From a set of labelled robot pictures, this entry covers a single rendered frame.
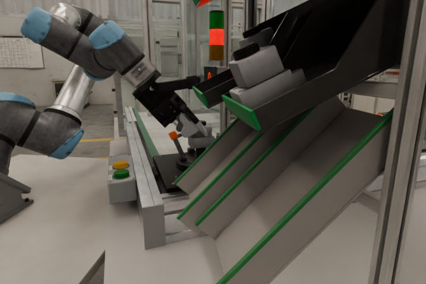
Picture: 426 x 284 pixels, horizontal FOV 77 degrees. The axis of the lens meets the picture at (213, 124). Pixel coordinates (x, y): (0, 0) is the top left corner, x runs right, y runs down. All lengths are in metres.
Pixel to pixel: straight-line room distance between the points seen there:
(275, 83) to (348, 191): 0.13
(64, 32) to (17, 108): 0.30
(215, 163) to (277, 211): 0.21
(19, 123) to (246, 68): 0.74
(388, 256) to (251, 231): 0.15
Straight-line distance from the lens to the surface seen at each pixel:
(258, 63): 0.29
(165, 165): 0.78
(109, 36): 0.66
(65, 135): 0.93
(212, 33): 0.93
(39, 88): 9.38
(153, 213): 0.61
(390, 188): 0.32
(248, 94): 0.29
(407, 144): 0.30
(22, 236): 0.81
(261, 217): 0.39
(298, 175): 0.39
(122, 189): 0.74
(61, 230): 0.79
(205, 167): 0.55
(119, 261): 0.64
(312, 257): 0.65
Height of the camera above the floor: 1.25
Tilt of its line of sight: 13 degrees down
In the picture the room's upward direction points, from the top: straight up
